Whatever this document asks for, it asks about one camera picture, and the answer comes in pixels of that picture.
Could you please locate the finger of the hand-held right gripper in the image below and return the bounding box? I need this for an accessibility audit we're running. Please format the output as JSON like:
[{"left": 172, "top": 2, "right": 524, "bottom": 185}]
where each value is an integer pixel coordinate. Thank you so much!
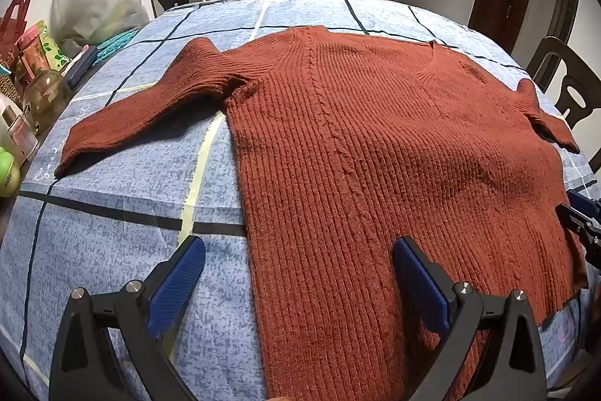
[{"left": 556, "top": 189, "right": 601, "bottom": 271}]

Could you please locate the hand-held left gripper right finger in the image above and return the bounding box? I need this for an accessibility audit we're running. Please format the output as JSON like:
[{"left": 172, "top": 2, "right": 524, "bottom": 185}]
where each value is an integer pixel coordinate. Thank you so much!
[{"left": 392, "top": 236, "right": 549, "bottom": 401}]

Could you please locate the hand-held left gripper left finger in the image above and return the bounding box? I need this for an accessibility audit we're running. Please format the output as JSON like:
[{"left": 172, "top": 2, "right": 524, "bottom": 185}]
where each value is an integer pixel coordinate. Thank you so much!
[{"left": 48, "top": 235, "right": 207, "bottom": 401}]

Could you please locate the rust red knitted sweater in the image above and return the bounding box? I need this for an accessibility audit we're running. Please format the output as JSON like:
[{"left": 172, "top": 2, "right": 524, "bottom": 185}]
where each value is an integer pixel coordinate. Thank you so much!
[{"left": 54, "top": 25, "right": 590, "bottom": 401}]

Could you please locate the blue checked tablecloth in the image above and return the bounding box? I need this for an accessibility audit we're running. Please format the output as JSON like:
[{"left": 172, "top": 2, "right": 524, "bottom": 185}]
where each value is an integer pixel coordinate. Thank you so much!
[{"left": 0, "top": 0, "right": 601, "bottom": 401}]

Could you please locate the green round container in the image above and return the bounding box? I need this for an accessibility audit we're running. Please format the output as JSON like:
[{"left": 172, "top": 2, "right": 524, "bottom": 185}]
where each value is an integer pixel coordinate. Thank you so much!
[{"left": 0, "top": 146, "right": 22, "bottom": 198}]

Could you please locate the grey panelled door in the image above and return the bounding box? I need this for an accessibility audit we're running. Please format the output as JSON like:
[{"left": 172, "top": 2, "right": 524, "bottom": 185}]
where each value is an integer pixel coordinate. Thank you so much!
[{"left": 547, "top": 0, "right": 582, "bottom": 49}]

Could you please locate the clear perfume bottle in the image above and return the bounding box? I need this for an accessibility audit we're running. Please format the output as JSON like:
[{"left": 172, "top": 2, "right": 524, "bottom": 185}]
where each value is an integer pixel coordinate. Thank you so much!
[{"left": 0, "top": 107, "right": 39, "bottom": 162}]

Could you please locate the glass jar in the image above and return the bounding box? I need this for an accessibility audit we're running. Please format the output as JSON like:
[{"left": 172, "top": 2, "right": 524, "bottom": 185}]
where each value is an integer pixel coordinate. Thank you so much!
[{"left": 23, "top": 70, "right": 73, "bottom": 134}]

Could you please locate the dark blue case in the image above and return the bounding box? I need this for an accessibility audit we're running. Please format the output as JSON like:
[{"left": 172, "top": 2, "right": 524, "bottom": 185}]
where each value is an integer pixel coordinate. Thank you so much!
[{"left": 63, "top": 46, "right": 99, "bottom": 89}]

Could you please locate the teal openwork mat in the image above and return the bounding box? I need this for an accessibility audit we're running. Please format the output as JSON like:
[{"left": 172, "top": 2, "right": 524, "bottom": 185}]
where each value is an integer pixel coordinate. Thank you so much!
[{"left": 91, "top": 27, "right": 142, "bottom": 66}]

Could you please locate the floral leaf print box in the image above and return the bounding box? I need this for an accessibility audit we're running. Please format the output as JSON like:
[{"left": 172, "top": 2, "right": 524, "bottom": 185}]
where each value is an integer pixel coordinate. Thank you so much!
[{"left": 16, "top": 20, "right": 71, "bottom": 82}]

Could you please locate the red gift bag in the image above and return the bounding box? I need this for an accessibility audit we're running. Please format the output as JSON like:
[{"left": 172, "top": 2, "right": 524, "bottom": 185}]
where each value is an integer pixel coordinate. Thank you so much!
[{"left": 0, "top": 0, "right": 33, "bottom": 64}]

